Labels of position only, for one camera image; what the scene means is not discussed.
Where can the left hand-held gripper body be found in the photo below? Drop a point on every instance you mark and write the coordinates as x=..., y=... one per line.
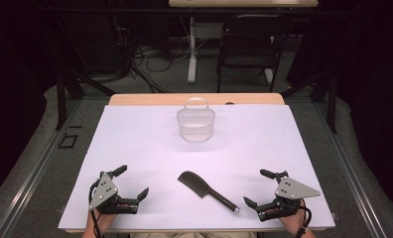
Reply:
x=103, y=190

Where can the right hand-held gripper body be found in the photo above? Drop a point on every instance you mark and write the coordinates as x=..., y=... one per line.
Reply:
x=292, y=190

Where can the dark brown comb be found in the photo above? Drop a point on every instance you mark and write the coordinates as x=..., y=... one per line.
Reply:
x=197, y=185

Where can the white plastic basket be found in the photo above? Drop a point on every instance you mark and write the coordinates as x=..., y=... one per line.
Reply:
x=185, y=131

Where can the person's right hand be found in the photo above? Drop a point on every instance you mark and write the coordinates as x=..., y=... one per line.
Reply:
x=292, y=219

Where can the person's left hand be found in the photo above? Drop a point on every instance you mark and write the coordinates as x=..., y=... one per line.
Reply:
x=102, y=220

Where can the person's beige pants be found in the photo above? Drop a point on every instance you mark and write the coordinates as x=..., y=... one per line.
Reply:
x=191, y=235

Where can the white table leg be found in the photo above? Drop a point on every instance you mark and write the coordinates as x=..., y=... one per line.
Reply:
x=192, y=66
x=269, y=76

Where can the black folding chair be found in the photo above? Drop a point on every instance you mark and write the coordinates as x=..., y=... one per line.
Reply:
x=247, y=49

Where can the light wooden table top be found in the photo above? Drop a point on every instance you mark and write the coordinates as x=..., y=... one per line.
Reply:
x=244, y=3

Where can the metal floor rail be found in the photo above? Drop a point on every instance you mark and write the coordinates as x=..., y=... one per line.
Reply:
x=35, y=172
x=350, y=172

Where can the black metal frame leg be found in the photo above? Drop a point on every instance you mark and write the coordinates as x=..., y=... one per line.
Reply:
x=331, y=102
x=61, y=99

